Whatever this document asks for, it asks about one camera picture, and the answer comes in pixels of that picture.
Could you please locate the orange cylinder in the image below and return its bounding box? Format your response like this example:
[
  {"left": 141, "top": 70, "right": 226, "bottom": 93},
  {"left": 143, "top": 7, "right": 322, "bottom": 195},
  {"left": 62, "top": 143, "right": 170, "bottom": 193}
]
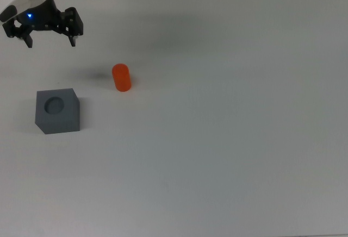
[{"left": 111, "top": 63, "right": 133, "bottom": 93}]

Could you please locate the grey block with round hole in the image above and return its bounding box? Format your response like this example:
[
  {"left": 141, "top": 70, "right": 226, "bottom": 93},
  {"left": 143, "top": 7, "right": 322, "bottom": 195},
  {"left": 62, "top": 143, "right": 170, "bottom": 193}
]
[{"left": 35, "top": 88, "right": 81, "bottom": 135}]

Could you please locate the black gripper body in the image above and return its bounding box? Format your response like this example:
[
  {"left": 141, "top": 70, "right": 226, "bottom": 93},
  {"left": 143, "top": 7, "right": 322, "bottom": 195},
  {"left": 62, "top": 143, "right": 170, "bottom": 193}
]
[{"left": 15, "top": 0, "right": 65, "bottom": 32}]

